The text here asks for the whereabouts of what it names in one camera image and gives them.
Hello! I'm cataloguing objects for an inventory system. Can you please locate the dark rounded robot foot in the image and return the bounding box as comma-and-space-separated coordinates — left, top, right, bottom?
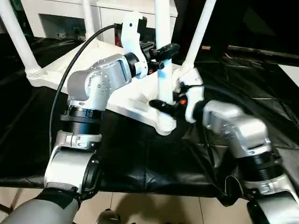
97, 209, 122, 224

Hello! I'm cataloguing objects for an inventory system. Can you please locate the white flat item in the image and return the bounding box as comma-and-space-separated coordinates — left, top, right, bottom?
279, 64, 299, 86

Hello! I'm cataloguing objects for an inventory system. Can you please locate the white cabinet with glass doors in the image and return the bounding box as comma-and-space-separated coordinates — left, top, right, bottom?
20, 0, 178, 49

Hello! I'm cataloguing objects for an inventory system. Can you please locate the black shiny mat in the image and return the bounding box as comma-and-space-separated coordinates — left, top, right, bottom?
0, 32, 299, 206

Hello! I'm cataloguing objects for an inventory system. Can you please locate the white plastic table top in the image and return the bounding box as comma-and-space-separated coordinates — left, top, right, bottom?
25, 38, 203, 136

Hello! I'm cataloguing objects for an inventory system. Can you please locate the right arm thick black cable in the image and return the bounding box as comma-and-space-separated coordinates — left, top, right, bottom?
183, 84, 255, 112

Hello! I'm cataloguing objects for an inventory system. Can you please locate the long dark tube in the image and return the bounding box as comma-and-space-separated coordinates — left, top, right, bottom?
228, 45, 299, 62

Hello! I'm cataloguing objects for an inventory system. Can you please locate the white plastic table leg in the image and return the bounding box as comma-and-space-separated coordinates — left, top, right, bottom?
81, 0, 96, 42
0, 0, 44, 79
183, 0, 217, 72
153, 0, 178, 136

